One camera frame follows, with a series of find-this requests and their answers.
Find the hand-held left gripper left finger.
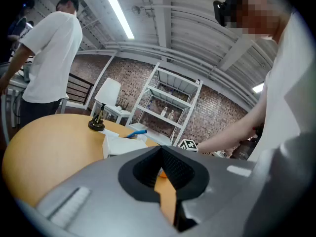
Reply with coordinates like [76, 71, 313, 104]
[14, 146, 180, 237]

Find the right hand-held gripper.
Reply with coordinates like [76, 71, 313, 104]
[178, 139, 199, 153]

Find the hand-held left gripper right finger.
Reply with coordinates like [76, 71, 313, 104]
[160, 131, 314, 237]

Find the white container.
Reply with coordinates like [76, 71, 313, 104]
[102, 134, 148, 159]

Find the person's right forearm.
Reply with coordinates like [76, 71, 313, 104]
[197, 99, 267, 155]

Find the white metal shelf rack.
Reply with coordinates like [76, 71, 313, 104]
[125, 62, 204, 147]

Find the blue plastic tube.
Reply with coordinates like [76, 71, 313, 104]
[126, 129, 148, 139]

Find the small white side table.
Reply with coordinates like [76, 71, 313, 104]
[90, 99, 132, 126]

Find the long ceiling light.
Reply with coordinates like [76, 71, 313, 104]
[105, 0, 135, 40]
[252, 82, 265, 94]

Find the white shade table lamp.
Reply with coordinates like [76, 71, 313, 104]
[88, 78, 122, 132]

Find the person's white shirt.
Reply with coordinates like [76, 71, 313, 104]
[247, 11, 315, 162]

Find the black metal railing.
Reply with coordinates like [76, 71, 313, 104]
[66, 72, 95, 106]

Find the person's head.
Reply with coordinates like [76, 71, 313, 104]
[226, 0, 290, 41]

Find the black head-mounted camera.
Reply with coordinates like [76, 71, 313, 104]
[213, 0, 233, 27]

